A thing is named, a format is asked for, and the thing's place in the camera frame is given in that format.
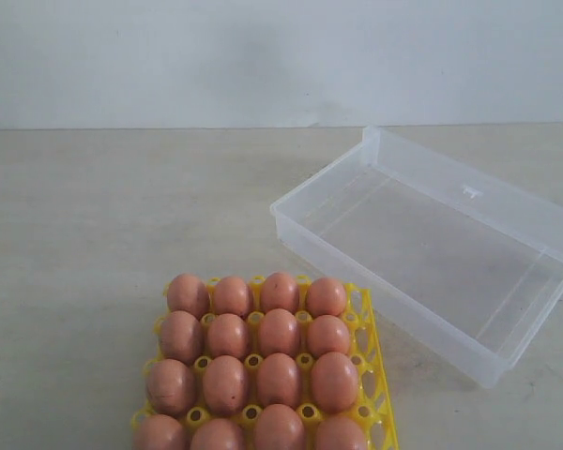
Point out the brown egg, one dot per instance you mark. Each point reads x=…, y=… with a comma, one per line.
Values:
x=181, y=337
x=334, y=382
x=279, y=427
x=278, y=381
x=327, y=334
x=171, y=388
x=229, y=335
x=279, y=332
x=326, y=296
x=188, y=293
x=279, y=290
x=160, y=431
x=232, y=295
x=218, y=434
x=340, y=433
x=226, y=386

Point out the yellow plastic egg tray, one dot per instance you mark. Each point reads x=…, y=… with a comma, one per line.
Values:
x=372, y=410

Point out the clear plastic container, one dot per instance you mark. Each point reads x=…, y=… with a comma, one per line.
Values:
x=468, y=265

